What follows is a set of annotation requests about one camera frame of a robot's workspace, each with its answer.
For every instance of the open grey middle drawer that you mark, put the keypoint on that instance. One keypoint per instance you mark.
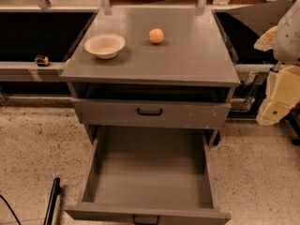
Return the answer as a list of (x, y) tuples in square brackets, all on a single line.
[(149, 176)]

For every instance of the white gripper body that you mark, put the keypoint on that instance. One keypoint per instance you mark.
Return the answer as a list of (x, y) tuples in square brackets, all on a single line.
[(288, 41)]

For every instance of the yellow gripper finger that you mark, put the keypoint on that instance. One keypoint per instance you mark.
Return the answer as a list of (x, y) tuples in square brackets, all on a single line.
[(267, 40), (270, 113)]

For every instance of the closed grey top drawer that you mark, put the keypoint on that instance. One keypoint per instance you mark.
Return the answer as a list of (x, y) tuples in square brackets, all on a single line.
[(151, 114)]

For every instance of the black bar on floor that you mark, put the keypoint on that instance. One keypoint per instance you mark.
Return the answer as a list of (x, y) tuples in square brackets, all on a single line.
[(55, 192)]

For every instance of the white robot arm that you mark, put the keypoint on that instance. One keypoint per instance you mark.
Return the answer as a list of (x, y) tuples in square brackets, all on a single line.
[(287, 40)]

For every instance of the small dark object on ledge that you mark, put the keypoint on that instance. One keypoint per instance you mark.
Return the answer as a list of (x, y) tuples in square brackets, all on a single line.
[(42, 60)]

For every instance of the orange fruit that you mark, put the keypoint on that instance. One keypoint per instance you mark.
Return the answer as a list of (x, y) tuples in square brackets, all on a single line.
[(156, 36)]

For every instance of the white paper bowl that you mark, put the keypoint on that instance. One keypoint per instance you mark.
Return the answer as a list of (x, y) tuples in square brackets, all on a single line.
[(104, 46)]

